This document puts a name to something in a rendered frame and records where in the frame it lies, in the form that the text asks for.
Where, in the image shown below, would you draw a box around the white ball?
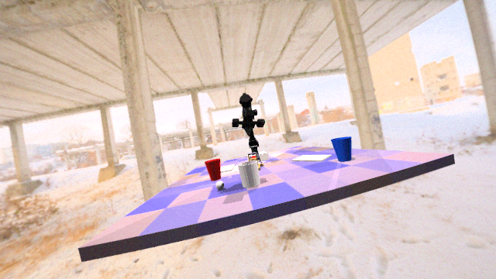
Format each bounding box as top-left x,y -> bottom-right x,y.
215,181 -> 224,190

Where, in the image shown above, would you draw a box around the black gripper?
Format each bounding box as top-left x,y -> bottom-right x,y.
232,110 -> 265,136

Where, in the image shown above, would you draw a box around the white mug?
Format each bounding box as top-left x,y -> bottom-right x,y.
238,160 -> 260,188

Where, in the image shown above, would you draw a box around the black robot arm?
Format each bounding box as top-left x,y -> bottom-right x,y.
239,92 -> 259,153

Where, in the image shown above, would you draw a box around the red plastic cup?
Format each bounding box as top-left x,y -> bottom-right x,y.
205,159 -> 221,181

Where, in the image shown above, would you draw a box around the blue cup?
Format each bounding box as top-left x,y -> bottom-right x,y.
331,136 -> 351,161

